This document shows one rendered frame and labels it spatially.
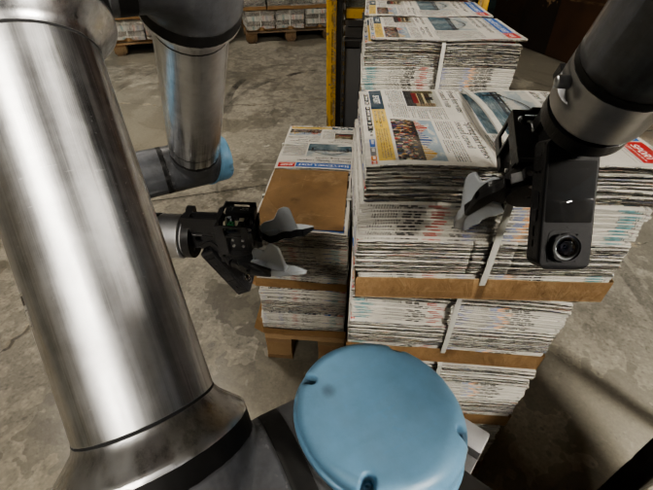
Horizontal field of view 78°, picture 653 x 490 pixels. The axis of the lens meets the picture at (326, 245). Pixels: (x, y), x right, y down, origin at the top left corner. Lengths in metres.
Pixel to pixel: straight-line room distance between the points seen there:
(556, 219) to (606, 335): 1.60
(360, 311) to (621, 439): 1.15
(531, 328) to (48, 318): 0.73
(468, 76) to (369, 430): 0.98
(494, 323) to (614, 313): 1.34
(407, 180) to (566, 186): 0.19
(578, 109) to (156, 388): 0.33
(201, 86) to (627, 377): 1.72
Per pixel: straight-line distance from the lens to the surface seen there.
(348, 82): 2.45
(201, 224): 0.67
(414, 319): 0.76
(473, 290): 0.65
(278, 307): 1.38
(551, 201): 0.40
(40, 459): 1.66
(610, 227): 0.65
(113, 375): 0.25
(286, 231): 0.71
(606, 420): 1.73
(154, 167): 0.67
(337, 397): 0.28
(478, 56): 1.13
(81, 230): 0.26
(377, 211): 0.53
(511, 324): 0.80
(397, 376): 0.30
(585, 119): 0.35
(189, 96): 0.50
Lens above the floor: 1.29
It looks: 39 degrees down
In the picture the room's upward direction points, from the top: straight up
